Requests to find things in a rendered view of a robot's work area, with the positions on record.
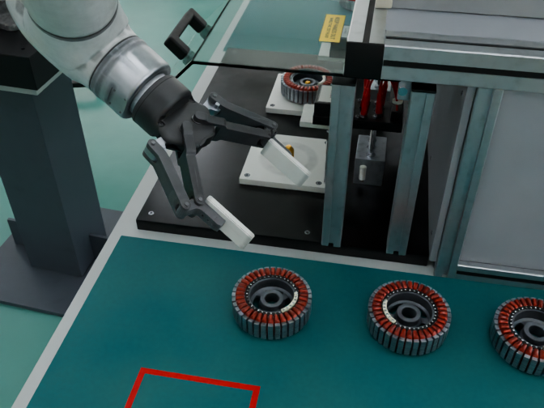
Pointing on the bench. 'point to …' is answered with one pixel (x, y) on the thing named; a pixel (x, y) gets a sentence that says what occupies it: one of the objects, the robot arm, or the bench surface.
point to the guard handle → (182, 32)
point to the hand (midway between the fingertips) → (272, 203)
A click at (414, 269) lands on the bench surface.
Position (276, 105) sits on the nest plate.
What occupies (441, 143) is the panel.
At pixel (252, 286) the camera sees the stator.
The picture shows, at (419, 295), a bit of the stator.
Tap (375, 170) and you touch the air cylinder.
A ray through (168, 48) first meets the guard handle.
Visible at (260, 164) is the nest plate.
